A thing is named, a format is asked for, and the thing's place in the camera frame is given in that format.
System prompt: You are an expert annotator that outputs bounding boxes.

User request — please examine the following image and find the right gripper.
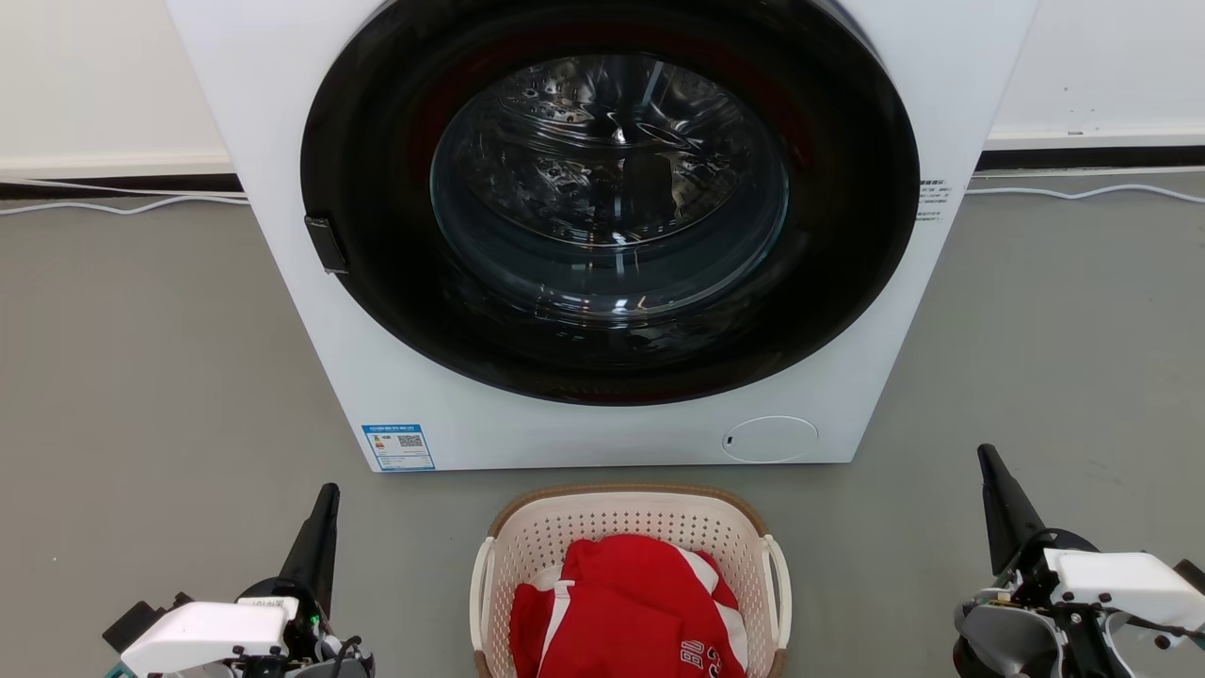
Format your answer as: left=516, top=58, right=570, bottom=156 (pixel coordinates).
left=953, top=444, right=1159, bottom=678

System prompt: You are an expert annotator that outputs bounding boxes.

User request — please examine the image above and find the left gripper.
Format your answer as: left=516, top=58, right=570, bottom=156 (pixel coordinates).
left=226, top=484, right=376, bottom=678

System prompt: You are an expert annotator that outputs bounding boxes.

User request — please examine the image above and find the cream plastic laundry basket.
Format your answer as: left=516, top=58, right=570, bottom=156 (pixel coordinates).
left=469, top=484, right=794, bottom=678

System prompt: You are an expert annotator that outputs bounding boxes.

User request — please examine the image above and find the blue energy label sticker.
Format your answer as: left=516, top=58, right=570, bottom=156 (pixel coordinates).
left=361, top=423, right=437, bottom=473

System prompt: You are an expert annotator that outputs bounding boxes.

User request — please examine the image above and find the round white filter cover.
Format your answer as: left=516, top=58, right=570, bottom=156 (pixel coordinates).
left=722, top=415, right=820, bottom=464

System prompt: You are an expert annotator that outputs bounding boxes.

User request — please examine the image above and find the black round washer door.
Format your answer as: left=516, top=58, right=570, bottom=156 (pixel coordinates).
left=300, top=0, right=921, bottom=407

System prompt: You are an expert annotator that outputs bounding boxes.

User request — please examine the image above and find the red and white garment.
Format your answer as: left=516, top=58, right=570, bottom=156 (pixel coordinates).
left=509, top=534, right=749, bottom=678

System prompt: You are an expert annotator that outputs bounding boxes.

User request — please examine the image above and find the small printed text sticker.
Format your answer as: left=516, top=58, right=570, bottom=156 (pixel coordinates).
left=915, top=177, right=954, bottom=223

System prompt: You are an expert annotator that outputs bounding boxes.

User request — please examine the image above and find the black baseboard strip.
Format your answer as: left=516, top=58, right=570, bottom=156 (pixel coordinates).
left=0, top=174, right=244, bottom=201
left=975, top=146, right=1205, bottom=172

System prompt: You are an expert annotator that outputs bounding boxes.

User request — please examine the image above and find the white front-load washing machine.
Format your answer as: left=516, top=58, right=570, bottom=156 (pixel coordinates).
left=166, top=0, right=1040, bottom=474

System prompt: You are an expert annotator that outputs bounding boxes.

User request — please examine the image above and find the stainless steel washer drum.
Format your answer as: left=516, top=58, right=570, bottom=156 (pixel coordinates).
left=442, top=55, right=787, bottom=321

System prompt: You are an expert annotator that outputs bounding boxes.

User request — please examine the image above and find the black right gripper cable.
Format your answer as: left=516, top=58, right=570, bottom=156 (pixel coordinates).
left=1101, top=610, right=1205, bottom=653

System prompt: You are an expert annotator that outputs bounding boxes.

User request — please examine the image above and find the black door latch handle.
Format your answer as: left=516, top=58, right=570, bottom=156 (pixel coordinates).
left=303, top=216, right=349, bottom=276

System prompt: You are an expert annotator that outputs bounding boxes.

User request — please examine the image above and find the white floor cable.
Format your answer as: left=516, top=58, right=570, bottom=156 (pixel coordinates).
left=0, top=194, right=250, bottom=217
left=965, top=183, right=1205, bottom=205

